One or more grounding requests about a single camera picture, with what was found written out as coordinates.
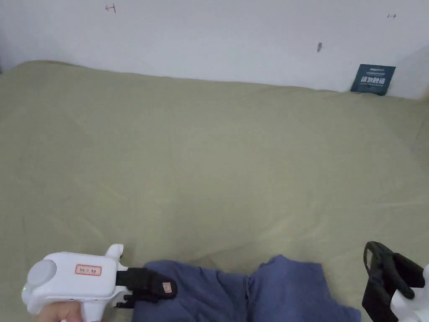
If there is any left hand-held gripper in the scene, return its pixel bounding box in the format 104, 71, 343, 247
21, 244, 178, 322

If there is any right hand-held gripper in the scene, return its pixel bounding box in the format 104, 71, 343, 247
362, 241, 429, 322

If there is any blue garment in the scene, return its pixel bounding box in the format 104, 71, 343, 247
132, 254, 362, 322

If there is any person's left hand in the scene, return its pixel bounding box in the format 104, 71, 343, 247
33, 300, 84, 322

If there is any bed with pale green sheet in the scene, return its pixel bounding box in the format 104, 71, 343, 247
0, 60, 429, 322

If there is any dark teal printed card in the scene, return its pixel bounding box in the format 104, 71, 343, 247
350, 64, 397, 96

